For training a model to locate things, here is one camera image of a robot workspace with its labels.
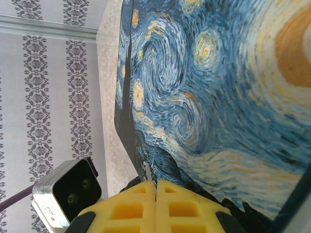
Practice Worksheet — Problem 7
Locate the right gripper yellow-padded left finger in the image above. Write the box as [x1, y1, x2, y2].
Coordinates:
[68, 180, 156, 233]

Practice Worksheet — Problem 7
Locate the right gripper yellow-padded right finger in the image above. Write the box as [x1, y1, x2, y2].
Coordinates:
[155, 179, 243, 233]

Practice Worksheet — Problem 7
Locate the starry night print tin box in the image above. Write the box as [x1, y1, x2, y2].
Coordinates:
[113, 0, 311, 233]

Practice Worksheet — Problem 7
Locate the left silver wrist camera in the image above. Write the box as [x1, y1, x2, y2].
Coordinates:
[32, 156, 102, 231]

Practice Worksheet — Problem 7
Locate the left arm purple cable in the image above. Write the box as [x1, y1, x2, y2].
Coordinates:
[0, 185, 35, 212]

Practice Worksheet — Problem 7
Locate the aluminium frame post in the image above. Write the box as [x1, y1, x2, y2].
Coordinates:
[0, 14, 99, 44]

